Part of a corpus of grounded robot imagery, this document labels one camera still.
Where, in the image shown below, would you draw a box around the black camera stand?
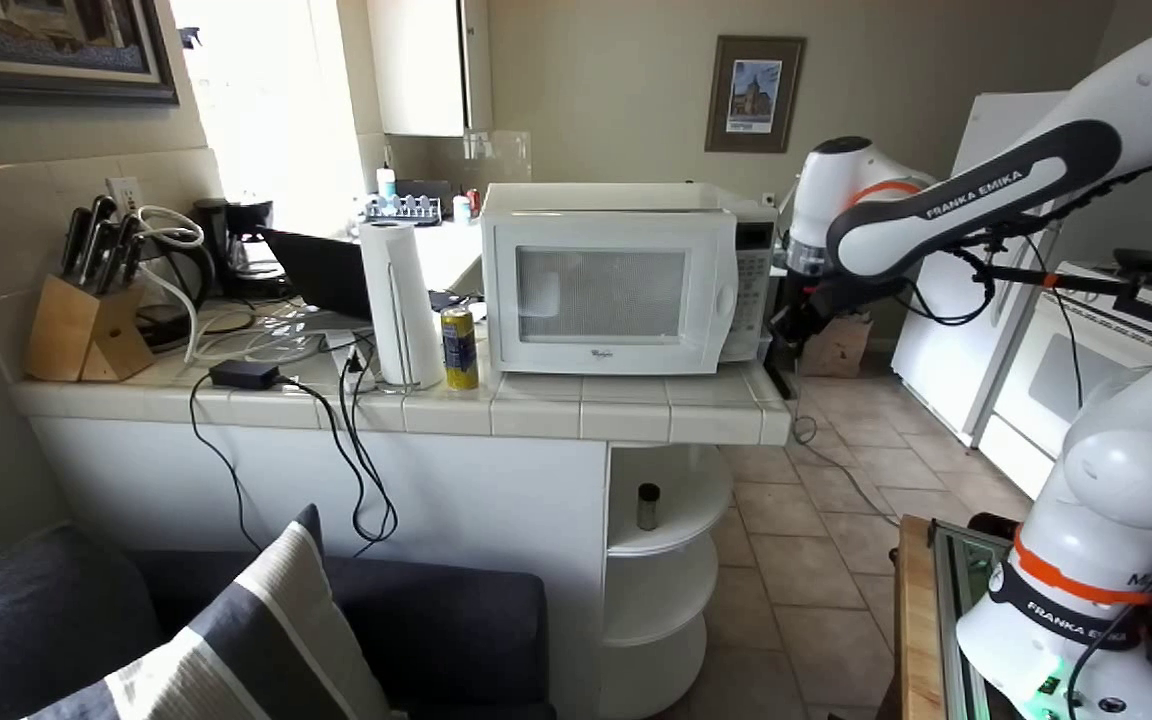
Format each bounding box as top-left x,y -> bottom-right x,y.
990,258 -> 1152,326

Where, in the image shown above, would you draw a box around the thin black adapter cable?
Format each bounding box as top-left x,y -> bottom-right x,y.
183,378 -> 267,551

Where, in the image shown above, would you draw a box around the narrow striped pillow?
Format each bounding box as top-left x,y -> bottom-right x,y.
26,499 -> 395,720

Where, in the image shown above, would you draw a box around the black microwave power cable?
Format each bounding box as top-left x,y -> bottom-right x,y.
789,410 -> 906,534

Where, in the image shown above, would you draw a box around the white round shelf unit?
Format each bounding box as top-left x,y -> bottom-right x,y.
598,445 -> 742,720

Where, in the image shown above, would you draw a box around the black coffee maker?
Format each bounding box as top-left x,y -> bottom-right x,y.
189,195 -> 278,304

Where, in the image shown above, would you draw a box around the bundled black cables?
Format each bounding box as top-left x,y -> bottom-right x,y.
282,337 -> 405,547

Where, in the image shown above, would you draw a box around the white tiled counter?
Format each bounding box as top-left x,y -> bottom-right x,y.
7,298 -> 798,720

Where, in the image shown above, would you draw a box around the white microwave door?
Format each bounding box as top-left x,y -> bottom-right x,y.
486,214 -> 742,382

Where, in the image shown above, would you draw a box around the wooden knife block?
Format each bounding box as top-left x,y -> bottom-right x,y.
22,274 -> 155,390

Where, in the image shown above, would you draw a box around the yellow blue spray can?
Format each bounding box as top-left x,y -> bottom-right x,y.
442,302 -> 486,396

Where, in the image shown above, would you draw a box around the dark dish rack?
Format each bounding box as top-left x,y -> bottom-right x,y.
362,193 -> 448,229

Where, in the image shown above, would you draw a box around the small framed house picture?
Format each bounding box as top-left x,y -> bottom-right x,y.
700,32 -> 814,158

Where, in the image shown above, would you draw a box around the white oven stove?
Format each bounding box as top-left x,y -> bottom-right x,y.
971,258 -> 1152,506

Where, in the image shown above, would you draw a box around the large dark framed picture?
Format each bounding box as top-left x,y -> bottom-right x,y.
0,0 -> 183,108

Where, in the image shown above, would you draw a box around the black knife handle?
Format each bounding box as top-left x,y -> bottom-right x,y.
86,193 -> 119,292
113,216 -> 149,302
58,205 -> 96,286

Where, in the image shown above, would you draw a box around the white microwave oven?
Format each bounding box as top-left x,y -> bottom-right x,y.
477,180 -> 783,382

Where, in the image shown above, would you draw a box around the brown cardboard box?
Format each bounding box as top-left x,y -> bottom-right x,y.
800,311 -> 878,382

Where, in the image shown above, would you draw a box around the white paper towel roll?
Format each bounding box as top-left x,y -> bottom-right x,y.
356,216 -> 448,392

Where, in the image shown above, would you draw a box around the white cord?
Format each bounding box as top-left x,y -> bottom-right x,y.
132,202 -> 207,370

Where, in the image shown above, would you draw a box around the dark blue sofa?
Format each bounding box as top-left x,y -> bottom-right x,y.
0,526 -> 557,720

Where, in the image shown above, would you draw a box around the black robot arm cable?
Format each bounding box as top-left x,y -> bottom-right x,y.
898,238 -> 1010,333

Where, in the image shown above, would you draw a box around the white wall cabinet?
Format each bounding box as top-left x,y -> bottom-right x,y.
362,0 -> 477,142

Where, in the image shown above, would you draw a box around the black laptop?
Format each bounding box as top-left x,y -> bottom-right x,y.
262,224 -> 377,326

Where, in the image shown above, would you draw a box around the white refrigerator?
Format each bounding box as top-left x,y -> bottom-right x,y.
885,87 -> 1075,450

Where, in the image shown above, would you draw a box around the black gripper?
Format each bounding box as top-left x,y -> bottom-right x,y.
765,268 -> 864,402

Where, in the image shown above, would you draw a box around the black power adapter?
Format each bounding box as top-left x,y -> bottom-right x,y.
206,356 -> 287,396

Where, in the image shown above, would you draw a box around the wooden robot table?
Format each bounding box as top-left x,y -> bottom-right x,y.
888,513 -> 1010,720

